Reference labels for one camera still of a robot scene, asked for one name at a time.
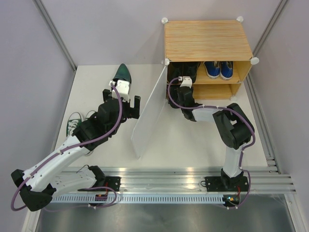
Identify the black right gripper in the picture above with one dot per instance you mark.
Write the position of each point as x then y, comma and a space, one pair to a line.
173, 92

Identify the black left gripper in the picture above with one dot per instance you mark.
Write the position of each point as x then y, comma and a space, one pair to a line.
133, 112

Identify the black leather shoe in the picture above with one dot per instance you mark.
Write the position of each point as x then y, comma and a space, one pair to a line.
175, 70
190, 69

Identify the green leather shoe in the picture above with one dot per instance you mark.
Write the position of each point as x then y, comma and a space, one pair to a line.
122, 74

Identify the white cabinet door panel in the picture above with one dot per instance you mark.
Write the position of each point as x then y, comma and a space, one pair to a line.
148, 119

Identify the blue canvas sneaker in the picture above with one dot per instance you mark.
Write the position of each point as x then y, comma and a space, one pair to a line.
212, 69
226, 71

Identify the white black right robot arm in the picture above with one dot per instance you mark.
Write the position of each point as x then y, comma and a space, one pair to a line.
235, 130

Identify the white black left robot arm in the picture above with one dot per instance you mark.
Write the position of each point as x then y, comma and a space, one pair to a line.
39, 185

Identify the wooden shoe cabinet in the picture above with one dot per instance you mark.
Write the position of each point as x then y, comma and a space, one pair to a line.
210, 40

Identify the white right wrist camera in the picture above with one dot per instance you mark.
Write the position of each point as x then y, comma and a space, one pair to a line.
185, 81

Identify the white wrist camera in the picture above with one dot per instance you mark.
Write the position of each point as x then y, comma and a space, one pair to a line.
185, 81
123, 88

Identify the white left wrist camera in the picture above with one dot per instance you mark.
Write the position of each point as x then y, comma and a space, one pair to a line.
123, 88

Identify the aluminium mounting rail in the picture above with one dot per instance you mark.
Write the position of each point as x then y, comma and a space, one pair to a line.
167, 175

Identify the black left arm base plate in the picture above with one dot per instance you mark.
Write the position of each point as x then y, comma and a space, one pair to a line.
113, 182

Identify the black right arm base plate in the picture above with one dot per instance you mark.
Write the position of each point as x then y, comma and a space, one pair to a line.
225, 184

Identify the white slotted cable duct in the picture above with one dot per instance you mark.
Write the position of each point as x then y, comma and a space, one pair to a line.
142, 198

